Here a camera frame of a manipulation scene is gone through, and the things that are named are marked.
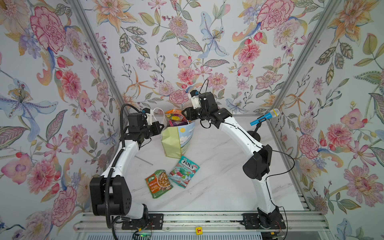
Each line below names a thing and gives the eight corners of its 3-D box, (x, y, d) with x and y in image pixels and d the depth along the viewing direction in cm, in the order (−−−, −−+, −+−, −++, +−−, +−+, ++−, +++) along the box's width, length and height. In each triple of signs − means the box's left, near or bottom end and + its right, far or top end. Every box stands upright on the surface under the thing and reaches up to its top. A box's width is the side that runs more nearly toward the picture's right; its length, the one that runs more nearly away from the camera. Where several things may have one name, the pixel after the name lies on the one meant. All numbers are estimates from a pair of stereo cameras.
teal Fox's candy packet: (167, 178, 90) (166, 175, 88) (182, 157, 99) (181, 155, 96) (185, 190, 86) (185, 188, 83) (199, 167, 94) (199, 165, 92)
